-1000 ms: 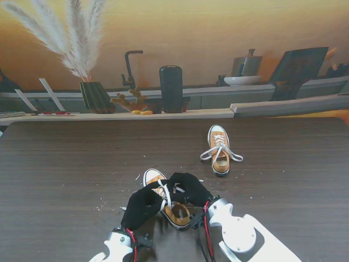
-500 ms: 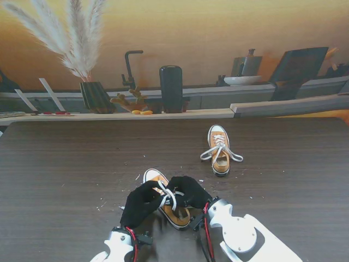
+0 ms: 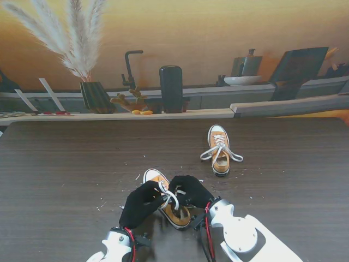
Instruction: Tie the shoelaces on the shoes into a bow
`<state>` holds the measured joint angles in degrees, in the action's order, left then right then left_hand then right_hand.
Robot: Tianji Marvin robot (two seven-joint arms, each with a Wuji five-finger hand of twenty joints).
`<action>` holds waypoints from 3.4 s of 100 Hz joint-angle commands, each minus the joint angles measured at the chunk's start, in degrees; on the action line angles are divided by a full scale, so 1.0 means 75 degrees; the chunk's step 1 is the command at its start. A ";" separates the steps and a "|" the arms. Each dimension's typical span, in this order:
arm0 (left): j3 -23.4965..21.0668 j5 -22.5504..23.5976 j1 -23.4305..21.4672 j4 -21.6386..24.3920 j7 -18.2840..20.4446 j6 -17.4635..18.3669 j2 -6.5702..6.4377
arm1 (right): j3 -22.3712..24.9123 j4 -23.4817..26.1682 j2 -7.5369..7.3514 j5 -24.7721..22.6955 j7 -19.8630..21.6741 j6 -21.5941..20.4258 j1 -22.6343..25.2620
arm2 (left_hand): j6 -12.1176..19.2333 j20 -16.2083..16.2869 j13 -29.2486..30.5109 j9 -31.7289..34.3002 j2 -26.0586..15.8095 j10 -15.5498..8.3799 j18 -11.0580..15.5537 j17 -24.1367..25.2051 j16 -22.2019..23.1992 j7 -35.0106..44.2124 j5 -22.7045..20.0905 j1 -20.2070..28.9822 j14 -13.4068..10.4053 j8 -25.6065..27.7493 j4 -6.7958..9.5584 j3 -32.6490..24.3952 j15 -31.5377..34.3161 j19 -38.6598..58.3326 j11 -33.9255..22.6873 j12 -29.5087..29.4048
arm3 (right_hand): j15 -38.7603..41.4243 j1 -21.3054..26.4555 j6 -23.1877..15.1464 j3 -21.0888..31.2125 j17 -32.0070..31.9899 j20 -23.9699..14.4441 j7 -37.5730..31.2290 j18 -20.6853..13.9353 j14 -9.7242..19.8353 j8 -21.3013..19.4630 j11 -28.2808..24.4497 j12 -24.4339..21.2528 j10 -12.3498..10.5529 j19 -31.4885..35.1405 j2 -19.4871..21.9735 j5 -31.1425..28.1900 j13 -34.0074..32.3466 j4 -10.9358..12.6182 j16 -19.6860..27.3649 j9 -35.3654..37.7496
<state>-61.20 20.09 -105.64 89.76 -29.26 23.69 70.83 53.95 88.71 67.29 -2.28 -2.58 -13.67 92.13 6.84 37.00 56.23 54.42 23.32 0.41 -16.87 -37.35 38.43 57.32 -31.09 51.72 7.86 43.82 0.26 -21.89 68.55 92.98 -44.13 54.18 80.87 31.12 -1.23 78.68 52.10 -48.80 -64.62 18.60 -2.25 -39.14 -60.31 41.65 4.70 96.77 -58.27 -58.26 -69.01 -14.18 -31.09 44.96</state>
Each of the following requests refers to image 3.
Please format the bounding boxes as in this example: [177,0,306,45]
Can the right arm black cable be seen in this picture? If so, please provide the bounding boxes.
[201,228,215,262]

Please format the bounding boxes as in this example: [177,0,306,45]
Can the printed kitchen backdrop banner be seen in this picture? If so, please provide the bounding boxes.
[0,0,349,126]

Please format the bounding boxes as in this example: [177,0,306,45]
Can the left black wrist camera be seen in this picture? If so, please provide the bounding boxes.
[136,232,152,248]

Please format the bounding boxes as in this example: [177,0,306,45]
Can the right arm red cable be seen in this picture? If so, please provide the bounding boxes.
[204,201,216,262]

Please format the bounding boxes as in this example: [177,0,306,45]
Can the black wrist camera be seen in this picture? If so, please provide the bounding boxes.
[190,212,207,230]
[136,232,152,248]

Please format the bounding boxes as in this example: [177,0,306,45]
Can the yellow canvas sneaker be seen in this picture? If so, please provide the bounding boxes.
[207,124,230,177]
[142,168,191,230]

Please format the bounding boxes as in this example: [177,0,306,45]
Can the left robot hand black glove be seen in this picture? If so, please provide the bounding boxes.
[119,180,167,230]

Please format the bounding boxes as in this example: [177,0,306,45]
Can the right robot hand black glove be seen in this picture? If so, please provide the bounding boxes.
[168,175,215,210]

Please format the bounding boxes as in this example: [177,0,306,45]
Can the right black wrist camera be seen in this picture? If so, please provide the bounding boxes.
[190,212,207,230]

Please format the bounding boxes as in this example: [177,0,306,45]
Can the arm red cable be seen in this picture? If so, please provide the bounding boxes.
[125,228,137,262]
[204,201,216,262]

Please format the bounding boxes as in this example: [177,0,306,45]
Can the left arm red cable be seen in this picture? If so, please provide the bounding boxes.
[125,228,137,262]

